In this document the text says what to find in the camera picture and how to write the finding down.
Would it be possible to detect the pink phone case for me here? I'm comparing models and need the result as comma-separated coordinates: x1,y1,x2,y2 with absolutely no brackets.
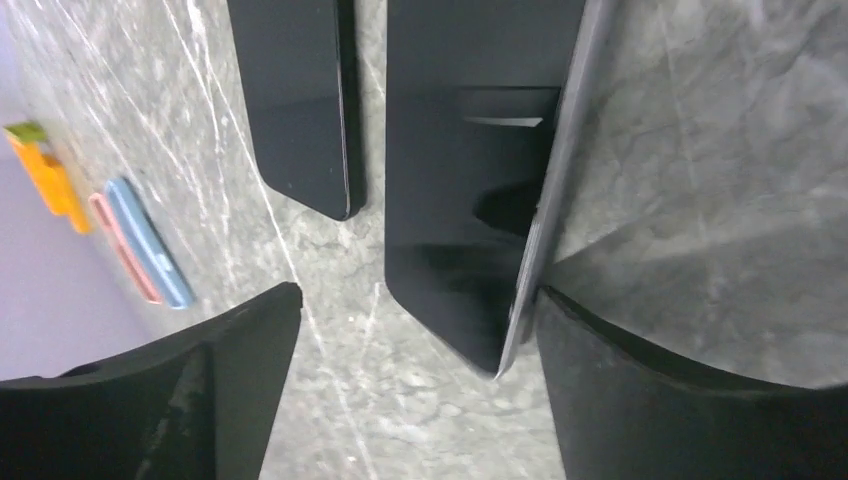
88,192,163,304

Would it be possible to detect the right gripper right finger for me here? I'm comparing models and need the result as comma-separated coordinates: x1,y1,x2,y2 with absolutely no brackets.
535,287,847,479

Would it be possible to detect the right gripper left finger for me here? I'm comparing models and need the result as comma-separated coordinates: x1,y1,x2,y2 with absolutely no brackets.
1,282,302,479

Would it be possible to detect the orange triangular toy block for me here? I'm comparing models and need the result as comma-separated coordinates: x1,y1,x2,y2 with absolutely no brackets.
3,122,92,234

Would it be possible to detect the blue phone case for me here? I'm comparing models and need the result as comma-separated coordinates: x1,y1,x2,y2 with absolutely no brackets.
104,177,195,310

